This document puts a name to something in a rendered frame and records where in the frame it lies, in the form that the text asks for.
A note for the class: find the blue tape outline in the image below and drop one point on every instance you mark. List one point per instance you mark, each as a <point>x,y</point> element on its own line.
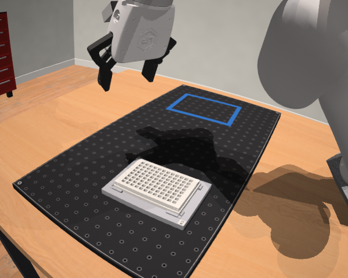
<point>185,95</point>

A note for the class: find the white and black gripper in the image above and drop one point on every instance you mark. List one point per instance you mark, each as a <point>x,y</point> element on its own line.
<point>146,37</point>

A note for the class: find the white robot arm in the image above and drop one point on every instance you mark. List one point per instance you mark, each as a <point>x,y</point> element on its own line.
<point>304,57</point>

